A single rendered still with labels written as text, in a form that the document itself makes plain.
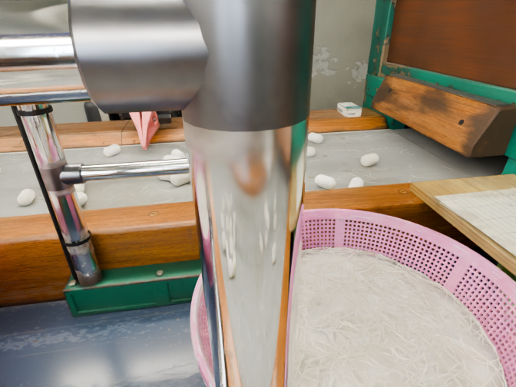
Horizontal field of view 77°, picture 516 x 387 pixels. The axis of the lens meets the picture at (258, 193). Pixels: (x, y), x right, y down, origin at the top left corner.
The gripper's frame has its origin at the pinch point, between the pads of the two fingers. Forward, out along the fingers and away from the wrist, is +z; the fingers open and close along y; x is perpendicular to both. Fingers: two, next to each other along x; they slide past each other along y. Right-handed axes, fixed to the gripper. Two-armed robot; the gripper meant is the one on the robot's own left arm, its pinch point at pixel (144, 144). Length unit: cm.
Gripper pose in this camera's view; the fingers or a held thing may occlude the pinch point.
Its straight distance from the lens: 65.2
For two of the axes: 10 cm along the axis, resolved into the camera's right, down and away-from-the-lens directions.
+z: 1.3, 9.2, -3.6
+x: -0.9, 3.7, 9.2
